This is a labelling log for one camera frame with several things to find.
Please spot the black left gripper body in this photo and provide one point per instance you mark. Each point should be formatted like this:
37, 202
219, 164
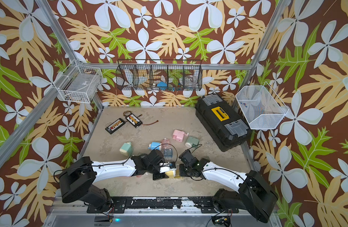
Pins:
153, 169

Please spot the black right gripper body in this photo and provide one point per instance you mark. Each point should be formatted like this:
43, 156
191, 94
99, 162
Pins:
188, 170

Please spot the clear yellow tray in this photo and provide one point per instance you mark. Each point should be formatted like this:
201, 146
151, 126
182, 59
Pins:
177, 174

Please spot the yellow pencil sharpener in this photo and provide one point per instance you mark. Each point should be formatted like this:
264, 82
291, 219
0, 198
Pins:
171, 174

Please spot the blue pencil sharpener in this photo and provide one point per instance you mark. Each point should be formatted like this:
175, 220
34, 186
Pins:
155, 145

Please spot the clear blue tray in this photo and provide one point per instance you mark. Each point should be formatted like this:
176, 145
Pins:
168, 153

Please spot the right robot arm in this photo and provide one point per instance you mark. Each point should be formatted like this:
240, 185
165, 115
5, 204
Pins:
249, 191

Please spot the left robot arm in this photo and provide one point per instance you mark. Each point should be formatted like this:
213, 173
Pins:
77, 182

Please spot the green pencil sharpener right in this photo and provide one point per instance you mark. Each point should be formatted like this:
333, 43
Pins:
192, 142

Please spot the green pencil sharpener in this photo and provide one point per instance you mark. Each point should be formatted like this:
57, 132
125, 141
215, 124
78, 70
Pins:
192, 142
126, 149

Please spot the clear pink tray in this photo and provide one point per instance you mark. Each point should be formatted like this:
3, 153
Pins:
165, 143

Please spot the green pencil sharpener left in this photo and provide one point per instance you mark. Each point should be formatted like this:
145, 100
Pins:
126, 149

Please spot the pink pencil sharpener right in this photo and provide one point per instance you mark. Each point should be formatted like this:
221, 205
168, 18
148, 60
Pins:
179, 135

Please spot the black charging board right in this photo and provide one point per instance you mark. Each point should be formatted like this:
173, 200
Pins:
133, 120

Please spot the black charging board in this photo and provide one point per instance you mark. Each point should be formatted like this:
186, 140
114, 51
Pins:
116, 125
133, 120

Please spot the black charging board left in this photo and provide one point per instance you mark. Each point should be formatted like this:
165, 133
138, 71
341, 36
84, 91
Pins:
116, 125

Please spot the black yellow-latch toolbox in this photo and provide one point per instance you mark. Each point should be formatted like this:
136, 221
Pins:
226, 127

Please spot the white mesh basket right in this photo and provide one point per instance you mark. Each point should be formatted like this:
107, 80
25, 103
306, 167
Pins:
261, 106

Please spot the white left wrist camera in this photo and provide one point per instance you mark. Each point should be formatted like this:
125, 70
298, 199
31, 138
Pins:
167, 167

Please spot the black wire basket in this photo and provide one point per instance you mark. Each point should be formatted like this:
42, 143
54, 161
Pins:
159, 75

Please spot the white wire basket left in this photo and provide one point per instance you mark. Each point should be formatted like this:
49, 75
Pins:
78, 82

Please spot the aluminium frame post right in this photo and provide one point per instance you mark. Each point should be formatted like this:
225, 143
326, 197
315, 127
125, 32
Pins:
269, 32

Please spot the aluminium frame post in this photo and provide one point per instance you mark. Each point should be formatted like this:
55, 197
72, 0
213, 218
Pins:
269, 32
63, 40

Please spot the aluminium frame post left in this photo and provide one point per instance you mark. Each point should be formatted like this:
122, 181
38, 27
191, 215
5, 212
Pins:
63, 40

